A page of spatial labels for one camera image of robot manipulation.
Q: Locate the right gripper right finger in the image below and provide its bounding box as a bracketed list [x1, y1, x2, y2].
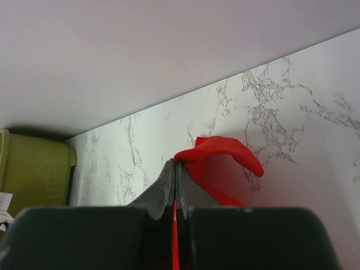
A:
[174, 163, 340, 269]

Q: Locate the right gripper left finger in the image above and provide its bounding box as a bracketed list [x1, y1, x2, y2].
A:
[1, 160, 176, 269]

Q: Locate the red t-shirt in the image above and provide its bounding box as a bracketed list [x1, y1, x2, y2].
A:
[162, 136, 266, 269]

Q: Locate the olive green plastic bin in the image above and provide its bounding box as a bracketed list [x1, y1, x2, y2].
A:
[1, 129, 77, 217]

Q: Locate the white garment in bin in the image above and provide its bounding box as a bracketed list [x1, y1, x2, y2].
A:
[0, 192, 14, 232]

